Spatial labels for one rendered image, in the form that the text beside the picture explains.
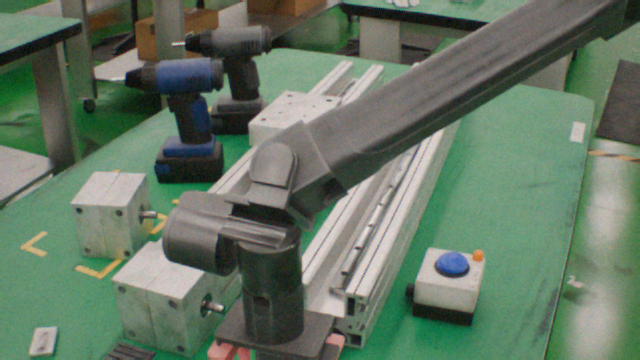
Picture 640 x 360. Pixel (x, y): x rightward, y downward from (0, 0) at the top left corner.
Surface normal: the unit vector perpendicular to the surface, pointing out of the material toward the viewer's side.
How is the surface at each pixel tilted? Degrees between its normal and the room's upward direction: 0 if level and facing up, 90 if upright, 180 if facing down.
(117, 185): 0
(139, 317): 90
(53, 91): 90
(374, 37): 90
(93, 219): 90
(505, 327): 0
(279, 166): 45
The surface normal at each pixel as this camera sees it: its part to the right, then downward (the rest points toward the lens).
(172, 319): -0.34, 0.44
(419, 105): -0.26, -0.27
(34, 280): 0.00, -0.88
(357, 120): -0.15, -0.44
